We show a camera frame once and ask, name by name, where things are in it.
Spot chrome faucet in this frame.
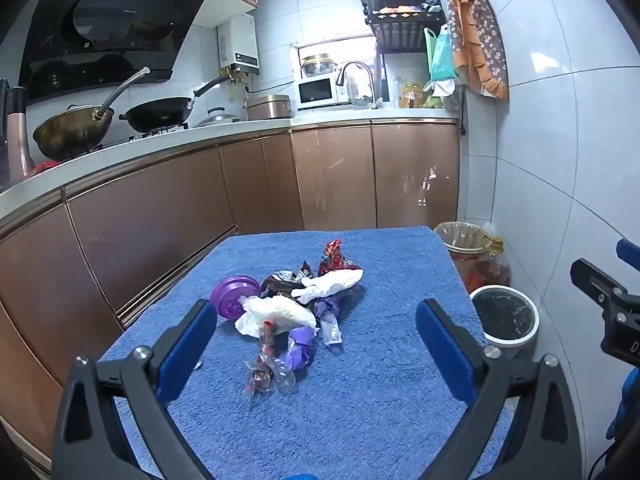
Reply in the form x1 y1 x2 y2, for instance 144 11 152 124
336 61 377 106

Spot pink thermos bottle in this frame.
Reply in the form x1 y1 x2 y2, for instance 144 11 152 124
5 86 36 181

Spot cooking oil bottle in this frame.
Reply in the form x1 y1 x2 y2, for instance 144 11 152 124
475 237 512 288

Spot bin with beige bag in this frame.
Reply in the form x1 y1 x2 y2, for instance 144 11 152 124
434 221 493 293

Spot pot lid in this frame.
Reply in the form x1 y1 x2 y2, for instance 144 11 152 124
197 106 243 127

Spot brass wok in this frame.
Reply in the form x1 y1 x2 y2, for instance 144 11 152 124
32 66 151 160

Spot clear wrapper with red print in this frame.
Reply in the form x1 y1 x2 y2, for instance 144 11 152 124
243 320 281 401

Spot person's right hand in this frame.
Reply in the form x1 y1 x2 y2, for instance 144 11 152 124
606 366 640 442

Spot white water heater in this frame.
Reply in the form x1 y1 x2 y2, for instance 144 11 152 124
218 14 261 77

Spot gas stove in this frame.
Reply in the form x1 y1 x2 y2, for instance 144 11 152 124
90 127 193 148

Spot orange floral apron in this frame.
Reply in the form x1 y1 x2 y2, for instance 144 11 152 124
440 0 510 102

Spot black wok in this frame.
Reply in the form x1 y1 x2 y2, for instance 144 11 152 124
119 76 230 131

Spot copper rice cooker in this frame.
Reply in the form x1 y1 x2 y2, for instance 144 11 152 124
246 94 292 121

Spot blue towel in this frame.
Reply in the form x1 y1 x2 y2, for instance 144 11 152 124
97 226 516 480

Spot long white tissue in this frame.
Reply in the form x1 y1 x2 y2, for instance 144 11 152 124
291 267 364 305

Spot bags of fruit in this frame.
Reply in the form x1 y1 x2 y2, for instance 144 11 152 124
400 77 447 110

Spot dark snack wrapper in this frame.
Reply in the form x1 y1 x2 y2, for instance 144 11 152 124
261 260 315 297

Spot teal plastic bag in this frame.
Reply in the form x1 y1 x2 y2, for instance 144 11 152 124
424 25 458 83

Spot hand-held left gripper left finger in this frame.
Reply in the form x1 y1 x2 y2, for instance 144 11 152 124
52 299 218 480

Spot large white tissue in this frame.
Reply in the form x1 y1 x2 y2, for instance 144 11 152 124
235 296 320 337

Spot white microwave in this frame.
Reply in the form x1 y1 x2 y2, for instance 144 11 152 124
298 76 351 110

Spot clear plastic wrapper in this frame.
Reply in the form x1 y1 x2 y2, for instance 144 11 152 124
320 310 344 347

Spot purple candy wrapper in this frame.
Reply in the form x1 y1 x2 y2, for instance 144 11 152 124
286 326 319 372
314 294 347 326

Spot black range hood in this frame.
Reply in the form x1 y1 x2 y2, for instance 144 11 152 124
17 0 211 106

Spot purple plastic lid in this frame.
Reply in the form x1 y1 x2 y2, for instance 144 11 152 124
210 276 261 320

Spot glass bowl with gold rim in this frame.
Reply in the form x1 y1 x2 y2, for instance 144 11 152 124
301 54 337 78

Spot black wall rack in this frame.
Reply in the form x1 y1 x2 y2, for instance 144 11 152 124
355 0 448 103

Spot copper base cabinets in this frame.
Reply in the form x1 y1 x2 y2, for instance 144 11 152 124
0 119 461 461

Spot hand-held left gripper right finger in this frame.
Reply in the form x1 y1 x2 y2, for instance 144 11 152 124
416 299 583 480

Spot red snack wrapper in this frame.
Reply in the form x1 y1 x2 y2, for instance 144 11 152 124
318 240 362 277

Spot white trash bin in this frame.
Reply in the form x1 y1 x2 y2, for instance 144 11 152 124
470 285 541 348

